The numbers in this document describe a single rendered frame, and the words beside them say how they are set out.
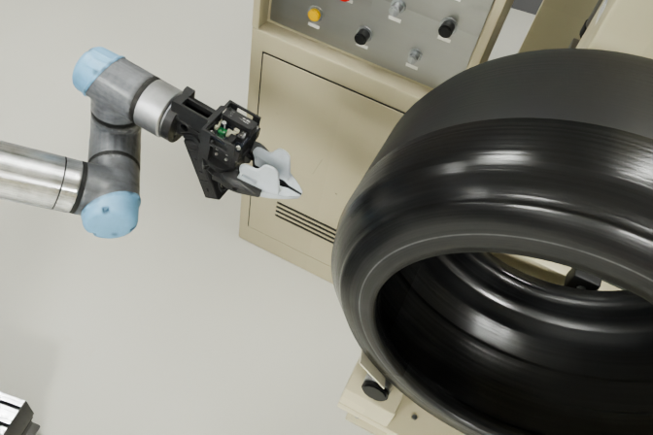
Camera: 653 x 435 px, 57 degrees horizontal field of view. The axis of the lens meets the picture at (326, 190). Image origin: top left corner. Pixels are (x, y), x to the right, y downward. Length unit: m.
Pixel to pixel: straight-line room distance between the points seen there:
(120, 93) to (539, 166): 0.57
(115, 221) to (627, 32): 0.72
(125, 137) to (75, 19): 2.23
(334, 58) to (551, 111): 0.91
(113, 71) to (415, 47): 0.75
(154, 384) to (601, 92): 1.57
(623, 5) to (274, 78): 0.95
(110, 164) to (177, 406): 1.13
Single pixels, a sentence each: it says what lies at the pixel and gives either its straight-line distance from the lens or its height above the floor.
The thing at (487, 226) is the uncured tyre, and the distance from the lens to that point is 0.59.
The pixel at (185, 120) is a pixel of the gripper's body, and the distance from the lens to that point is 0.85.
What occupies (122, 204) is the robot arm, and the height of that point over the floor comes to 1.12.
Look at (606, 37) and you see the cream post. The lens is 0.88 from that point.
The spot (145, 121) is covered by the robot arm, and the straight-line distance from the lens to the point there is 0.87.
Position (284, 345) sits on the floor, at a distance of 1.98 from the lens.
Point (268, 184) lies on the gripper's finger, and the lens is 0.83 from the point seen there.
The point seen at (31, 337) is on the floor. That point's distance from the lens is 2.06.
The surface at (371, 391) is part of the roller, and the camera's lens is 0.97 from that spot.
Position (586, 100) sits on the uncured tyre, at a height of 1.43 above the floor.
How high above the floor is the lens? 1.78
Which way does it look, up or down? 49 degrees down
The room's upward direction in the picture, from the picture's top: 13 degrees clockwise
